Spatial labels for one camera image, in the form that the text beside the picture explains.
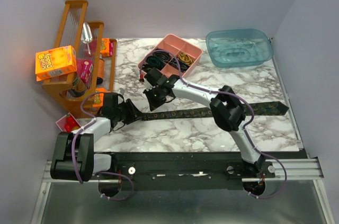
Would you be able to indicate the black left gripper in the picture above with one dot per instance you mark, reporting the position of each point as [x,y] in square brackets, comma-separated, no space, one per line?
[133,109]

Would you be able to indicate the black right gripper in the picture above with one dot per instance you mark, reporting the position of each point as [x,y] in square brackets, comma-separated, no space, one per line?
[153,105]

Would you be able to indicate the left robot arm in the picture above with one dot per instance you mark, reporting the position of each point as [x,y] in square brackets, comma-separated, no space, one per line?
[73,157]

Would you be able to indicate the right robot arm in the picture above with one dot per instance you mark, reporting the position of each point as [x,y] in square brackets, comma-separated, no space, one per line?
[226,107]

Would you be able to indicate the teal rolled tie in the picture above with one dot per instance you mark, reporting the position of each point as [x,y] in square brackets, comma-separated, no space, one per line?
[155,61]

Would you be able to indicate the small orange box lower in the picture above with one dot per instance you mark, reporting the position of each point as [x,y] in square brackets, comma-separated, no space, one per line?
[98,97]

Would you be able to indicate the small orange box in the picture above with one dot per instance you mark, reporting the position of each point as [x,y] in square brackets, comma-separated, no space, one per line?
[106,47]
[98,97]

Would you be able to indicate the dark blue floral rolled tie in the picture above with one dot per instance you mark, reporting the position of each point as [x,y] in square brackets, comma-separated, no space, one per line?
[179,65]

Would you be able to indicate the black rolled tie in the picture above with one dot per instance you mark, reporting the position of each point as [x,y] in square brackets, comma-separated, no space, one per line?
[163,56]

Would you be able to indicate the pink divided organizer tray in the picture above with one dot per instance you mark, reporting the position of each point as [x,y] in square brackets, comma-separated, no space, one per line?
[173,45]

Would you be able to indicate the yellow rolled tie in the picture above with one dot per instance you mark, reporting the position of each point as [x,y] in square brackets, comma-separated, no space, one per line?
[185,58]

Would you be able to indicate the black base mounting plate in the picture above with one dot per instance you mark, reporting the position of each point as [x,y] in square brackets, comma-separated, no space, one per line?
[195,171]

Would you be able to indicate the dark tin can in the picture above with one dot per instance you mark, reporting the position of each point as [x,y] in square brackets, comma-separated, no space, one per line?
[78,88]

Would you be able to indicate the orange bottle on rack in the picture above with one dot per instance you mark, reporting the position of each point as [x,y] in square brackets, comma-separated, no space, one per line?
[100,72]

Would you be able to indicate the pink bin with fruit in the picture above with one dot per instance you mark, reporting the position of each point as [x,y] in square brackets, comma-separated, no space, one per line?
[67,123]

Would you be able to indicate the pink product box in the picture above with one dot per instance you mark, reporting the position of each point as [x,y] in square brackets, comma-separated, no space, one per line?
[84,69]

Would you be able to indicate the small orange box upper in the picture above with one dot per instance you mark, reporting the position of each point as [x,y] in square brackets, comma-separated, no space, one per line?
[106,47]

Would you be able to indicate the metal scoop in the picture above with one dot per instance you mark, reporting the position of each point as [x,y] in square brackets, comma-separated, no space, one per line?
[86,36]

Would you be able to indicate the orange Scrub Daddy box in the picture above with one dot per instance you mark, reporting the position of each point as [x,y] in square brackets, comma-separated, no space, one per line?
[55,62]

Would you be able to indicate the translucent blue plastic tub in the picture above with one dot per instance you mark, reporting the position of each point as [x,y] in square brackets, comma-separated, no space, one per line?
[238,48]

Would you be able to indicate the wooden wire rack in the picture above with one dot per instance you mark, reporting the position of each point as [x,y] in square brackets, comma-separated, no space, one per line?
[69,34]

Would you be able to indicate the aluminium rail frame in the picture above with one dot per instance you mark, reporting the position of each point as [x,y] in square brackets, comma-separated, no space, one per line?
[288,188]

